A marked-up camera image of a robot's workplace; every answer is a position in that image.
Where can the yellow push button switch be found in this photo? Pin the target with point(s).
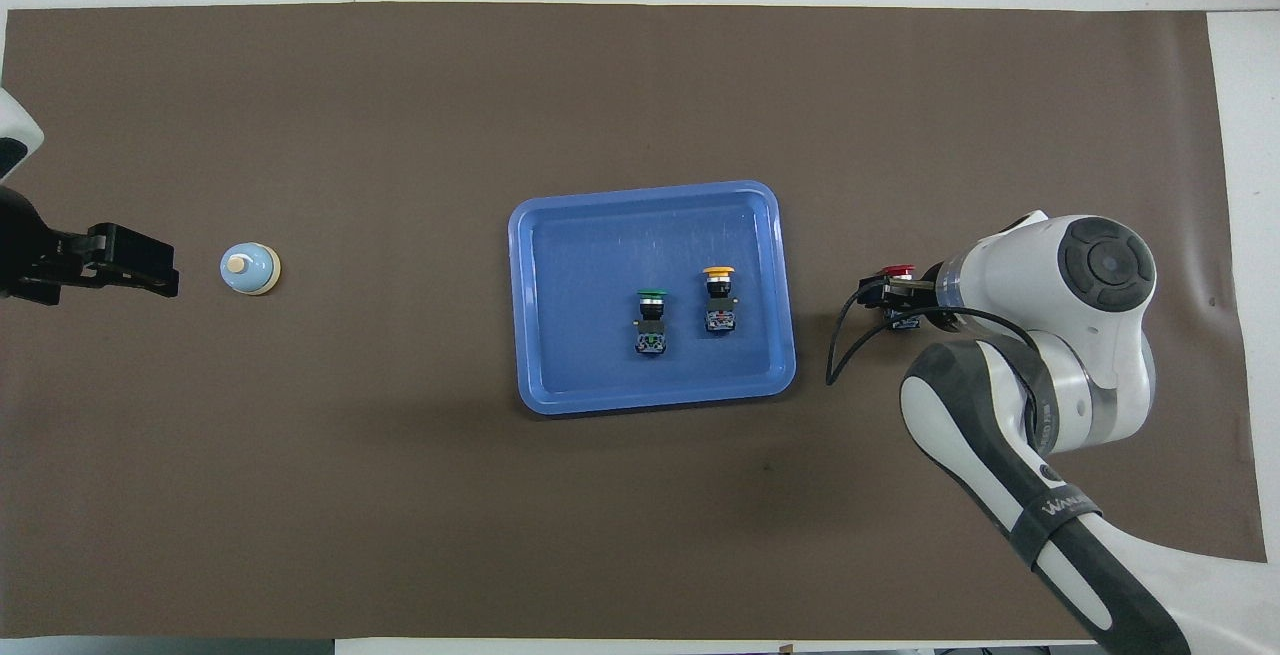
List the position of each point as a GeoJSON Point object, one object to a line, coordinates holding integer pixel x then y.
{"type": "Point", "coordinates": [719, 315]}

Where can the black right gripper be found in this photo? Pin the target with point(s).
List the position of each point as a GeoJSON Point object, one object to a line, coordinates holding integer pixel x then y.
{"type": "Point", "coordinates": [915, 300]}

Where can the light blue call bell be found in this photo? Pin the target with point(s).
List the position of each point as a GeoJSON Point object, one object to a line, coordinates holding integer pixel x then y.
{"type": "Point", "coordinates": [248, 268]}

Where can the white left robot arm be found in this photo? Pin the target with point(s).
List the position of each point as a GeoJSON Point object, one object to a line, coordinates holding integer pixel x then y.
{"type": "Point", "coordinates": [15, 130]}

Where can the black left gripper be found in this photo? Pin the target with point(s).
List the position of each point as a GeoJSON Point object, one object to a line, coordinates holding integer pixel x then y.
{"type": "Point", "coordinates": [30, 255]}

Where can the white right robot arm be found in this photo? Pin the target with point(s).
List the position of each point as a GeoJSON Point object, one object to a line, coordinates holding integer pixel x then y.
{"type": "Point", "coordinates": [1010, 265]}

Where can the green push button switch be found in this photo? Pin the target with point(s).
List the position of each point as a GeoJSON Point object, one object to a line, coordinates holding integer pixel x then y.
{"type": "Point", "coordinates": [650, 337]}

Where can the red push button switch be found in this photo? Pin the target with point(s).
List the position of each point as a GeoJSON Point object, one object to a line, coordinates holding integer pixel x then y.
{"type": "Point", "coordinates": [897, 270]}

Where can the blue plastic tray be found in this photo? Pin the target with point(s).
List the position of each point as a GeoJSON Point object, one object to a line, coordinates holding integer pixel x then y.
{"type": "Point", "coordinates": [590, 335]}

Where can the brown table mat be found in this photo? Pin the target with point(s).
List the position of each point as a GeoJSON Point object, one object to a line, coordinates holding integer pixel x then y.
{"type": "Point", "coordinates": [400, 495]}

